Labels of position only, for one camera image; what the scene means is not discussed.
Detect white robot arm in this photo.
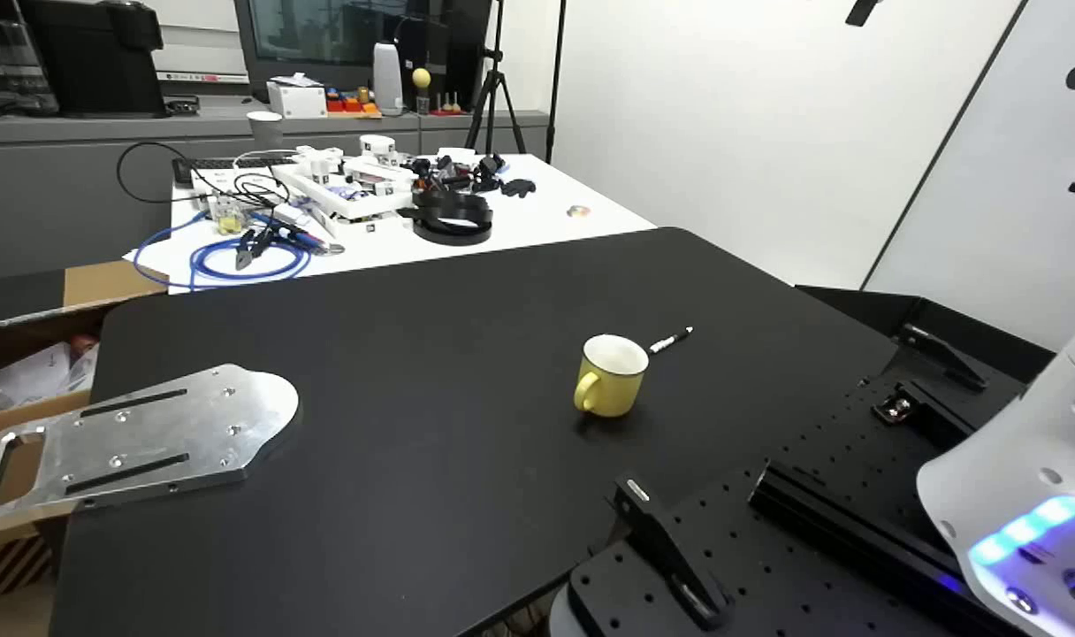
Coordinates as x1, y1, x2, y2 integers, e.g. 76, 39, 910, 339
916, 335, 1075, 637

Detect silver metal mounting plate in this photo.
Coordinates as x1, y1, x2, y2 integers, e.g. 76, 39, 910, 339
0, 366, 302, 532

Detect yellow mug white inside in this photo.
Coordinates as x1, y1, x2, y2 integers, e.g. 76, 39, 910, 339
573, 333, 652, 418

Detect black perforated breadboard base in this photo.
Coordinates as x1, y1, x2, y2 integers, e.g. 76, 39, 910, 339
553, 330, 1019, 637

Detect blue coiled cable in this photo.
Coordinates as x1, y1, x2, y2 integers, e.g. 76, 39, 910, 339
130, 213, 328, 290

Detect cardboard box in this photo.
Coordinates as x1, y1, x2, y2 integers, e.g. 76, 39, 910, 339
0, 263, 162, 637

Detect black and white pen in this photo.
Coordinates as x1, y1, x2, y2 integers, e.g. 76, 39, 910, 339
646, 325, 696, 356

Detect black round coiled object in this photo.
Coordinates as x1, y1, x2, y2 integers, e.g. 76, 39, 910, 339
413, 190, 491, 243

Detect black clamp lever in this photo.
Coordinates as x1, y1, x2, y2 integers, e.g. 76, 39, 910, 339
614, 479, 729, 629

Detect white workbench table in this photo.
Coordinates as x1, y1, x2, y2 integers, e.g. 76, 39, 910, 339
128, 157, 646, 295

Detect black camera tripod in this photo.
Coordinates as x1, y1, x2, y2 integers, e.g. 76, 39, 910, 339
467, 0, 527, 157

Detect white electronics tray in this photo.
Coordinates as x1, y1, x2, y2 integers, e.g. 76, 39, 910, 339
271, 144, 413, 222

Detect white cylinder speaker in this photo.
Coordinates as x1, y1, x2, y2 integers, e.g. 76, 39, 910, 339
373, 41, 403, 112

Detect white box on counter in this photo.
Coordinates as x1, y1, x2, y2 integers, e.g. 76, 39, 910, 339
267, 74, 324, 117

